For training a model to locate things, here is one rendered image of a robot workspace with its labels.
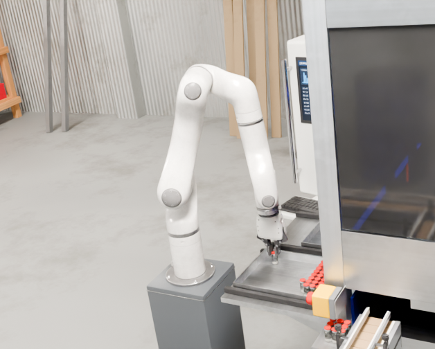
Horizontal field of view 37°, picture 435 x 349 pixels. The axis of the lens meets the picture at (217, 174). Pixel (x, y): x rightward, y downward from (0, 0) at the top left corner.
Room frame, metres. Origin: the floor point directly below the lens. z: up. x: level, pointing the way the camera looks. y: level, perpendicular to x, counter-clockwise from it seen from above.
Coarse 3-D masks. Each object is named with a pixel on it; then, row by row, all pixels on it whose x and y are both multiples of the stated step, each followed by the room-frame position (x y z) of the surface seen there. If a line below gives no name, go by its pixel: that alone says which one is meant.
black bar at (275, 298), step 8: (224, 288) 1.99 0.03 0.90; (232, 288) 1.98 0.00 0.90; (240, 288) 1.98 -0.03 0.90; (248, 296) 1.94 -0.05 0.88; (256, 296) 1.92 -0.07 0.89; (264, 296) 1.91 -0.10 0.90; (272, 296) 1.90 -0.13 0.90; (280, 296) 1.89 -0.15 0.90; (288, 304) 1.86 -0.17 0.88; (296, 304) 1.84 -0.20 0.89; (304, 304) 1.83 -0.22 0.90
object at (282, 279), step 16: (288, 256) 2.16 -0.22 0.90; (304, 256) 2.12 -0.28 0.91; (320, 256) 2.09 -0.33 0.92; (256, 272) 2.10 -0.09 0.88; (272, 272) 2.08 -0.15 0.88; (288, 272) 2.07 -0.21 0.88; (304, 272) 2.05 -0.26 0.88; (256, 288) 1.95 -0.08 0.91; (272, 288) 1.98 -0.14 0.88; (288, 288) 1.96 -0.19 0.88
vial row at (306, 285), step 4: (320, 264) 2.02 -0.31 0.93; (316, 268) 1.99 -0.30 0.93; (320, 268) 1.99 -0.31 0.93; (316, 272) 1.96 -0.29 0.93; (312, 276) 1.94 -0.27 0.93; (316, 276) 1.95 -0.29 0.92; (308, 280) 1.92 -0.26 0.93; (312, 280) 1.93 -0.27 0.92; (304, 284) 1.90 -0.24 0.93; (308, 284) 1.90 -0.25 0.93; (304, 288) 1.89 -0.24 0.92; (308, 288) 1.89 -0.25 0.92; (304, 292) 1.89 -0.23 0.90
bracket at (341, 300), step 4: (344, 288) 1.69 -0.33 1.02; (340, 292) 1.67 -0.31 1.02; (344, 292) 1.69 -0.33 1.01; (340, 296) 1.66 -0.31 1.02; (344, 296) 1.69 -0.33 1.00; (336, 300) 1.63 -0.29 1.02; (340, 300) 1.66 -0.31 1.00; (344, 300) 1.69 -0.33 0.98; (336, 304) 1.63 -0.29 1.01; (340, 304) 1.66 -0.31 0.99; (344, 304) 1.69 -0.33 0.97; (336, 308) 1.63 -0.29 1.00; (340, 308) 1.66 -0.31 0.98; (336, 312) 1.63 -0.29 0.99; (336, 316) 1.63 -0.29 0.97
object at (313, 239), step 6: (318, 222) 2.37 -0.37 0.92; (318, 228) 2.36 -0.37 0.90; (312, 234) 2.31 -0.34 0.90; (318, 234) 2.33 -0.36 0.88; (306, 240) 2.25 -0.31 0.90; (312, 240) 2.28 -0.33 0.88; (318, 240) 2.28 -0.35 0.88; (306, 246) 2.21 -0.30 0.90; (312, 246) 2.20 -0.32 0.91; (318, 246) 2.18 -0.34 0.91
